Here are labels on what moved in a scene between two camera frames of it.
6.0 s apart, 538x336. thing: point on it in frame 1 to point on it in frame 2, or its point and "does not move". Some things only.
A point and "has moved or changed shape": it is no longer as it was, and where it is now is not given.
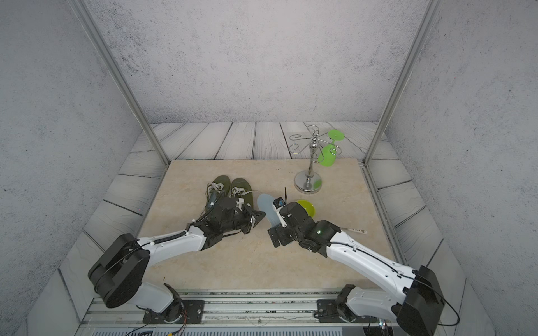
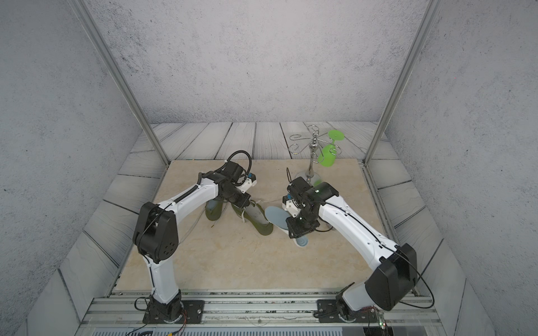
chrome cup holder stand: (307, 182) does not move
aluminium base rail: (258, 313) does not move
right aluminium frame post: (421, 38) does not move
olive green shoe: (241, 189) has moved or changed shape
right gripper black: (282, 239) to (295, 232)
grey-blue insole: (265, 202) has moved or changed shape
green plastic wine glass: (328, 155) does not move
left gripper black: (258, 215) to (244, 201)
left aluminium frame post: (90, 24) does not move
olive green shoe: (216, 191) has moved or changed shape
